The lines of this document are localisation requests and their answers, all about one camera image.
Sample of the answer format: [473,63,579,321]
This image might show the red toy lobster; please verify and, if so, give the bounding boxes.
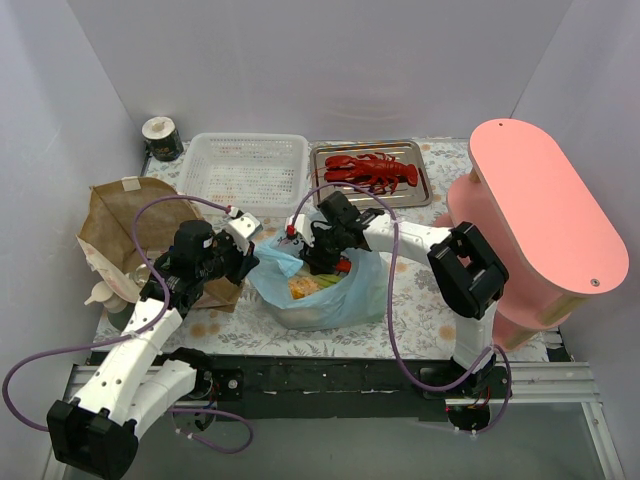
[319,152,419,195]

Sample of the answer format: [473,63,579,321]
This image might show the light blue plastic grocery bag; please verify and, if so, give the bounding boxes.
[248,231,389,331]

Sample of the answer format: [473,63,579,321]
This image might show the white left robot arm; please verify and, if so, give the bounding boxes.
[47,213,262,479]

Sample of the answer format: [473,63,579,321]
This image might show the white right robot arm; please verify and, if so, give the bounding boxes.
[286,191,509,398]

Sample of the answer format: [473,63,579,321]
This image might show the green toy vegetable stalks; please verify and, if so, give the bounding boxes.
[314,274,347,289]

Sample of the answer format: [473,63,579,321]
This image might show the clear plastic bottle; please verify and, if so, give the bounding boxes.
[129,264,151,289]

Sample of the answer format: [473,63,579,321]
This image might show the toy fried bread piece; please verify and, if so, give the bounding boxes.
[288,277,323,300]

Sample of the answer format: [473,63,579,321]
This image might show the white plastic perforated basket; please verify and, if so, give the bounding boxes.
[176,133,309,217]

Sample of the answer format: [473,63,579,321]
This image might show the brown paper bag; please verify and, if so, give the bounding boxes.
[75,176,246,315]

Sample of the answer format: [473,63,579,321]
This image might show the stainless steel tray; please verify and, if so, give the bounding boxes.
[310,140,432,210]

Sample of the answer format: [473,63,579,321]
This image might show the floral patterned table mat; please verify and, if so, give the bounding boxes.
[92,137,551,362]

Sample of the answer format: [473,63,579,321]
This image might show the pink two-tier shelf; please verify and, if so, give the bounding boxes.
[435,118,629,351]

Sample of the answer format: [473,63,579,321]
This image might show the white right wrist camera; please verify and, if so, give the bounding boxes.
[285,214,320,247]

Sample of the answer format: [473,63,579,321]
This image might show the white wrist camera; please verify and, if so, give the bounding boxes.
[223,207,263,256]
[285,214,320,247]

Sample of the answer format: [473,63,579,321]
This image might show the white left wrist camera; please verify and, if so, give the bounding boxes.
[223,207,263,256]

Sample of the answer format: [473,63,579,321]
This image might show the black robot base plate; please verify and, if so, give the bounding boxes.
[169,348,507,422]

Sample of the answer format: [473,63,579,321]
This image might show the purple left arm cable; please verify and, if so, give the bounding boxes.
[2,194,255,455]

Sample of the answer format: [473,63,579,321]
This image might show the aluminium frame rail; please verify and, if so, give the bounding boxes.
[42,362,626,480]

